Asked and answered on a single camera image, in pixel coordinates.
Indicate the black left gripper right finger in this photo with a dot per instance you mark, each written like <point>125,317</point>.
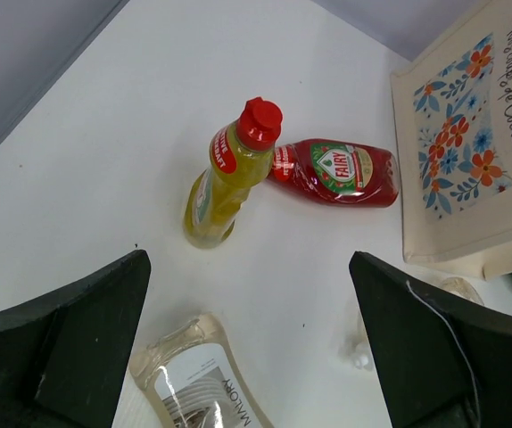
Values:
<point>441,360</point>

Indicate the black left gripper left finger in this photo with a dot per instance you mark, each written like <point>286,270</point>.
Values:
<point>64,354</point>

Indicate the clear Malory soap bottle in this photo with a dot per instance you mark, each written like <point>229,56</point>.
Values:
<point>191,379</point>

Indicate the red Fairy dish soap bottle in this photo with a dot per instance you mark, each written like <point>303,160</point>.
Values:
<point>337,173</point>

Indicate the floral canvas tote bag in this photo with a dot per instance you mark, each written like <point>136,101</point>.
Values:
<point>453,118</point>

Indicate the yellow bottle red cap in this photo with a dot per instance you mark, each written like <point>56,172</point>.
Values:
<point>241,156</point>

